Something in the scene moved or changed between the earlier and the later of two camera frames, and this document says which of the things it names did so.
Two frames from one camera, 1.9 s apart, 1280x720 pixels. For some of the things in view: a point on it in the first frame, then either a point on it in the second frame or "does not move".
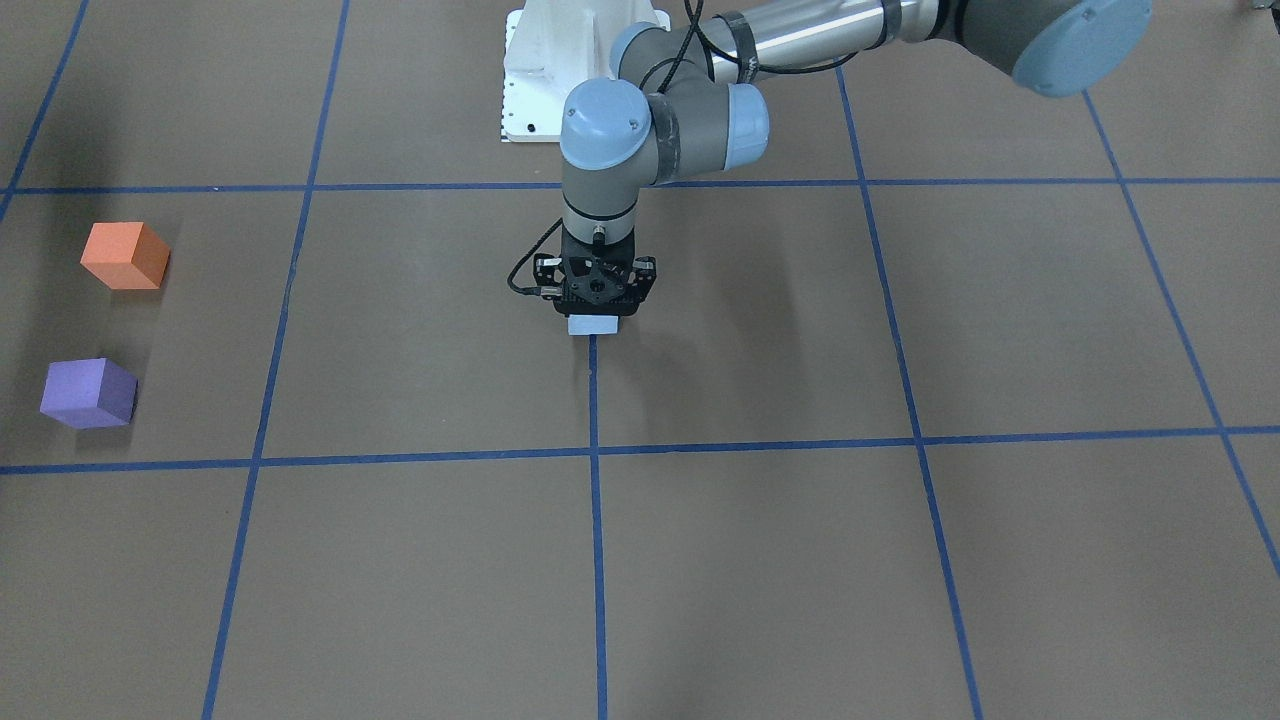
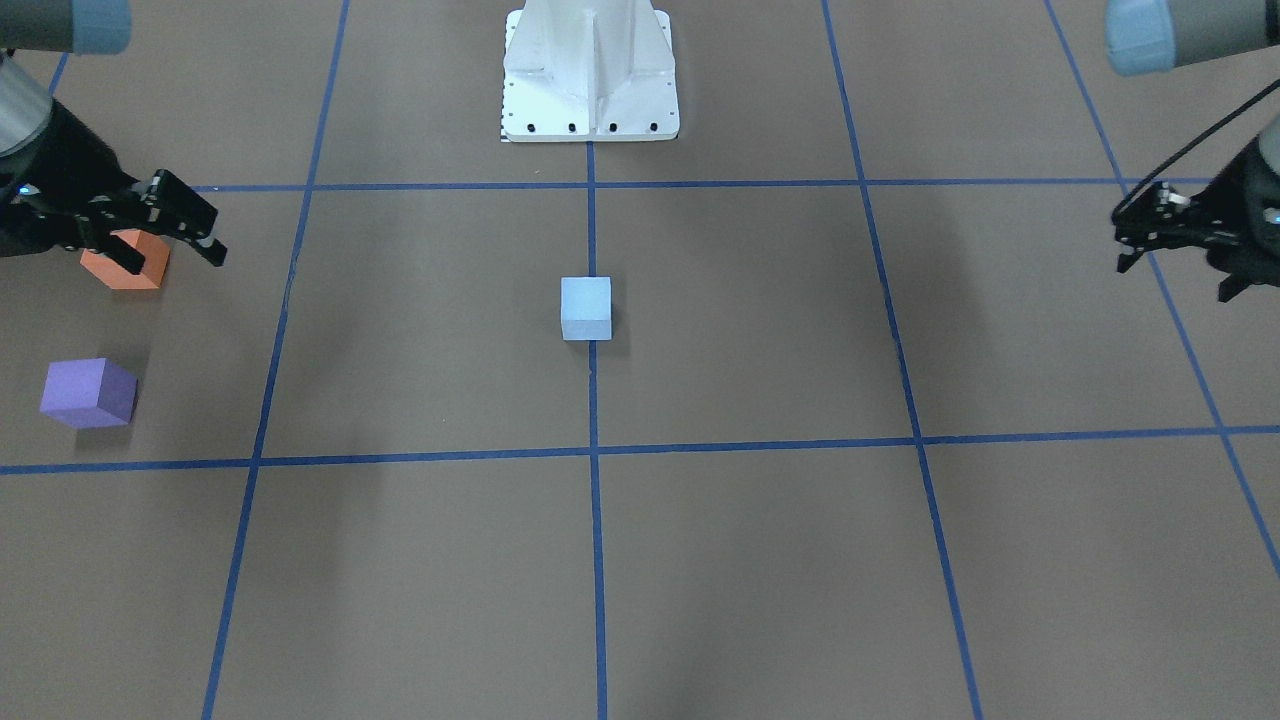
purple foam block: x=90 y=393 does not move
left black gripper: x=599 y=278 → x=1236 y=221
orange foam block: x=126 y=255 does not move
